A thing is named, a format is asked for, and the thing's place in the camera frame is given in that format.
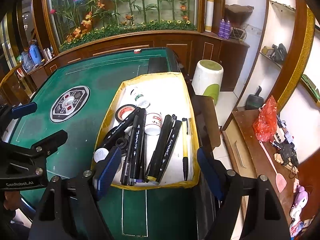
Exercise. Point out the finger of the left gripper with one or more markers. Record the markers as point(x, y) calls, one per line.
point(9, 113)
point(51, 142)

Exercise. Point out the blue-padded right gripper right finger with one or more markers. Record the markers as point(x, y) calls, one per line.
point(213, 171)

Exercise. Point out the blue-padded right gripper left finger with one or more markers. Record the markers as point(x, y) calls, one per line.
point(105, 170)

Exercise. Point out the black fineliner pen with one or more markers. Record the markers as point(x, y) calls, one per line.
point(127, 161)

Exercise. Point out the black spool reel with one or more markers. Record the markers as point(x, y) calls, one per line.
point(122, 144)

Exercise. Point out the black marker yellow cap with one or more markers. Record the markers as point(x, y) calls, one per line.
point(156, 160)

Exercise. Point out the yellow barrel pen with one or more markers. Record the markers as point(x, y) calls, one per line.
point(185, 149)

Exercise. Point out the black tape roll red core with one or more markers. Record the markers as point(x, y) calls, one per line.
point(123, 111)

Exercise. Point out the white bottle red label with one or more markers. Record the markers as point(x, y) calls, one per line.
point(153, 123)

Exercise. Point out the white plastic cylinder tube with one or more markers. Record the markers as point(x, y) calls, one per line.
point(100, 154)

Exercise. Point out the black marker grey cap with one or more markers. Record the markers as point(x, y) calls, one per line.
point(117, 132)

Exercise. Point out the black marker gold band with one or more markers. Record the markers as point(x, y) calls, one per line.
point(169, 149)

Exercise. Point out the black marker purple band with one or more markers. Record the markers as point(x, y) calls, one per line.
point(137, 149)

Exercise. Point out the white bottle with label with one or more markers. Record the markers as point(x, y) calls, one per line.
point(139, 98)

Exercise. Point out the operator left hand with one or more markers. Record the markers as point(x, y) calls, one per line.
point(12, 200)

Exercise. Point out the wooden chair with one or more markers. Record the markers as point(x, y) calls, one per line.
point(16, 85)

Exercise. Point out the octagonal mahjong table control panel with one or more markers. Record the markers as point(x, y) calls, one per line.
point(69, 103)

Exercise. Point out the pink fly swatter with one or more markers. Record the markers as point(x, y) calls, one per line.
point(279, 178)

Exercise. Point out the yellow-edged white cardboard box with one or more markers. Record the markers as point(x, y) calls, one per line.
point(153, 112)

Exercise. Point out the red plastic bag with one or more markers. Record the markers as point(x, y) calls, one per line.
point(265, 126)

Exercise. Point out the blue water jug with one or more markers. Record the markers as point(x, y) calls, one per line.
point(35, 54)

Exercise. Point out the plush doll toy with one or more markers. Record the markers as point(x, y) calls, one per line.
point(299, 203)

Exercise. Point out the white green stool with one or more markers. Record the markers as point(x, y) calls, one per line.
point(207, 79)

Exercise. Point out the purple bottles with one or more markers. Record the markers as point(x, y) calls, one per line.
point(224, 29)

